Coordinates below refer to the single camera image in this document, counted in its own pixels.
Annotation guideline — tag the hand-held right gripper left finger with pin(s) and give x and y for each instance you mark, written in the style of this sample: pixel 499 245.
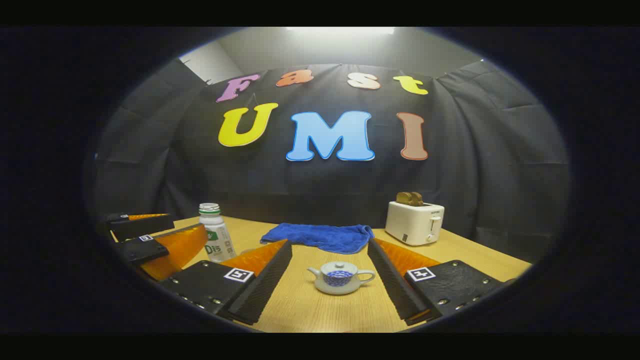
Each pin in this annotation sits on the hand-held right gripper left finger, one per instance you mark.
pixel 260 290

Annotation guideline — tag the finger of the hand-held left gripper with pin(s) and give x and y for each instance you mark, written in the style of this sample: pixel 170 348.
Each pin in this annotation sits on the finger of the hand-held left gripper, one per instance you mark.
pixel 142 250
pixel 140 227

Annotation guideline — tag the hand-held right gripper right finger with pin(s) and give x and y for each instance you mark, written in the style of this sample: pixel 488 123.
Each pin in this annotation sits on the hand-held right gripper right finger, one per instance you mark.
pixel 395 285

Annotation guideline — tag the white blue-patterned teacup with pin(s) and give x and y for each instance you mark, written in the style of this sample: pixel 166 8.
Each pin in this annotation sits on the white blue-patterned teacup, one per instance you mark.
pixel 340 284

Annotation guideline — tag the white green-label water bottle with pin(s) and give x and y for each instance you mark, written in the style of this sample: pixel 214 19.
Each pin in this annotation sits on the white green-label water bottle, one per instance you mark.
pixel 217 240

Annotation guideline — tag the white toaster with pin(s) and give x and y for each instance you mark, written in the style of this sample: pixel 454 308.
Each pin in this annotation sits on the white toaster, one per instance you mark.
pixel 412 222

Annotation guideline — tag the blue towel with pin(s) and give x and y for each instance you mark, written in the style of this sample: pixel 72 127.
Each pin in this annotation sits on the blue towel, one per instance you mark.
pixel 320 235

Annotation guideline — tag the brown toast slices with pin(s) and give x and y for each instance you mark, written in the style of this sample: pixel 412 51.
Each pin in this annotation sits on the brown toast slices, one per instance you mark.
pixel 409 199

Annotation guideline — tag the black backdrop cloth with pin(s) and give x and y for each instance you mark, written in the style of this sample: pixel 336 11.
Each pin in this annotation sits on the black backdrop cloth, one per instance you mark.
pixel 325 180

